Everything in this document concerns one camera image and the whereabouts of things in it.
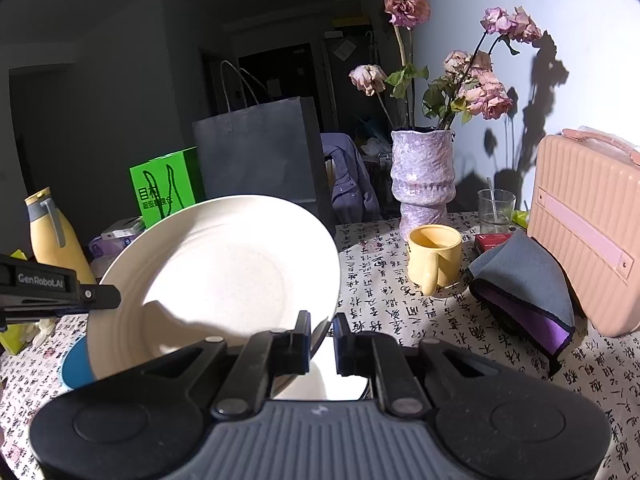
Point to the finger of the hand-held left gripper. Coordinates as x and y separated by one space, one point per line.
100 297
35 317

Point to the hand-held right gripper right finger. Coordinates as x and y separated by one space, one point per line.
342 352

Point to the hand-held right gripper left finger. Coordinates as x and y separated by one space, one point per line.
301 347

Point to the white bowl with black rim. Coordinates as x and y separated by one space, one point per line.
325 385

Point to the blue bowl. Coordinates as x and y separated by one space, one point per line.
77 365

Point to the cream plate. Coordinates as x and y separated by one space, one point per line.
215 260

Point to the crumpled white tissue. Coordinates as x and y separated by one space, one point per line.
42 329

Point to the yellow-green carton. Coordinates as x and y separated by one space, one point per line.
11 340

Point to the yellow thermos jug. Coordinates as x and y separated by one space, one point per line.
50 245

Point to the purple tissue pack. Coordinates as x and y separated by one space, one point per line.
105 252

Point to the small white box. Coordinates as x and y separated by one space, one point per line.
122 230

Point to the green paper bag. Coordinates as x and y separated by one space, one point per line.
165 185

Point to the yellow mug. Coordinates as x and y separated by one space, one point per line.
435 260

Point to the grey jacket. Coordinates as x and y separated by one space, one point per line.
347 175

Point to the small red box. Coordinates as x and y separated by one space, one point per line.
492 242

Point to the grey and purple cloth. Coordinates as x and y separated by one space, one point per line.
525 285

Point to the purple textured vase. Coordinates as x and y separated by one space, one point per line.
422 175

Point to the black paper bag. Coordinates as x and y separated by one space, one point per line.
255 150

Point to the clear drinking glass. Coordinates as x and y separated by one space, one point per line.
495 215

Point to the spoon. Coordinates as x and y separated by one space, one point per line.
493 200

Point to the pink ribbed case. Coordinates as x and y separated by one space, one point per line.
585 220

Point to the dried pink flowers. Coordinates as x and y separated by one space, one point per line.
480 90

